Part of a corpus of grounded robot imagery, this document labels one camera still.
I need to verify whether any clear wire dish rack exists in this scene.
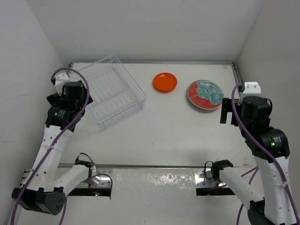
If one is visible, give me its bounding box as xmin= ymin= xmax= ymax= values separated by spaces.
xmin=70 ymin=54 xmax=146 ymax=131

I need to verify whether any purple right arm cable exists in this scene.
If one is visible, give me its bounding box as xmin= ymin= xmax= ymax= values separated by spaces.
xmin=231 ymin=83 xmax=300 ymax=225

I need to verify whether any white front cover board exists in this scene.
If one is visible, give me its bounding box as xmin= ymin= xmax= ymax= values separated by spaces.
xmin=16 ymin=166 xmax=291 ymax=225

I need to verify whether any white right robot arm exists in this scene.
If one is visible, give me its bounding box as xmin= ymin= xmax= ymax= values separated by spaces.
xmin=211 ymin=96 xmax=300 ymax=225

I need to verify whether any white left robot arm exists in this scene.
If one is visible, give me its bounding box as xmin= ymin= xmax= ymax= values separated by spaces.
xmin=12 ymin=81 xmax=93 ymax=215

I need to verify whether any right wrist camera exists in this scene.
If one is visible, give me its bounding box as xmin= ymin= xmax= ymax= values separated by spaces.
xmin=240 ymin=82 xmax=261 ymax=98

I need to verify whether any black cable at table edge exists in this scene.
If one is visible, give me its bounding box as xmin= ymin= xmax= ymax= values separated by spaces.
xmin=204 ymin=160 xmax=213 ymax=181

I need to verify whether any red and teal plate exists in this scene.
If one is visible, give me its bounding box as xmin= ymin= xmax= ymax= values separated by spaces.
xmin=187 ymin=80 xmax=224 ymax=110

